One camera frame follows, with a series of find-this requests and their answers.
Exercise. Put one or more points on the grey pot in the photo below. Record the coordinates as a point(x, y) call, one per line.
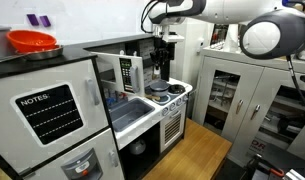
point(158, 89)

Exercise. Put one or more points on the black and red tool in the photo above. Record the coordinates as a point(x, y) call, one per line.
point(262, 166)

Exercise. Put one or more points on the grey stove knob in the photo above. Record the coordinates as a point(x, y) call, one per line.
point(178, 102)
point(165, 111)
point(172, 106)
point(184, 98)

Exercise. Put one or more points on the wooden spoon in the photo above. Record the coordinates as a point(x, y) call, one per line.
point(152, 97)

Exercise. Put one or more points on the grey toy sink basin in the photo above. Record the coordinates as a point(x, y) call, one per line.
point(132, 113)

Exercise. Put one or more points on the white and red shaker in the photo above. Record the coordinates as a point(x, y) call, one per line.
point(156, 75)

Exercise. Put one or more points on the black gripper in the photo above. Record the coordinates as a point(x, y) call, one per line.
point(160, 54)

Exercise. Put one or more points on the toy refrigerator with chalkboard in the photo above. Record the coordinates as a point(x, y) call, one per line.
point(95, 113)

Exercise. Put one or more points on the white toy oven door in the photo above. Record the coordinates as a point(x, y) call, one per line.
point(172, 130)

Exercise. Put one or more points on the white paper towel roll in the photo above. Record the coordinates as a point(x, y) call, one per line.
point(232, 40)

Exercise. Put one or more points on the white whiteboard panel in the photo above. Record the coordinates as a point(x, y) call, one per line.
point(92, 16)

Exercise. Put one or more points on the white toy microwave door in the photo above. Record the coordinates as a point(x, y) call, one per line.
point(115, 73)

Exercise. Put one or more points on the white toy kettle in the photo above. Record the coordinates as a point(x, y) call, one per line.
point(138, 146)

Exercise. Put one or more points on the toy kitchen playset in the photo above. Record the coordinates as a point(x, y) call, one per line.
point(135, 133)

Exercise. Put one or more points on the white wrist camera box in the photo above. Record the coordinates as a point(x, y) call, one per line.
point(173, 37)

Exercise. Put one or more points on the orange plastic colander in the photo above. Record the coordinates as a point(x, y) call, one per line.
point(32, 40)

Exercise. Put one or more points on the white storage cabinet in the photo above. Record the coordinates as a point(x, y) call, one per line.
point(208, 83)

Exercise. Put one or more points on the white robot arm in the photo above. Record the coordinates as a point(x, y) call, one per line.
point(225, 10)

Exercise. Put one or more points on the purple whiteboard magnet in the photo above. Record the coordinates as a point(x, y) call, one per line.
point(33, 20)
point(45, 21)

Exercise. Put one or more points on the silver metal pan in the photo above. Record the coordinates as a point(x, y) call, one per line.
point(45, 55)

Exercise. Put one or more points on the black pot lid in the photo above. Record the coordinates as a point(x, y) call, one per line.
point(176, 89)

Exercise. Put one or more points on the fridge door with dispenser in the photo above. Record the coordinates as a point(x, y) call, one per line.
point(105, 143)

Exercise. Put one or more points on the grey metal container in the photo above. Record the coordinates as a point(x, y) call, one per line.
point(0, 43)

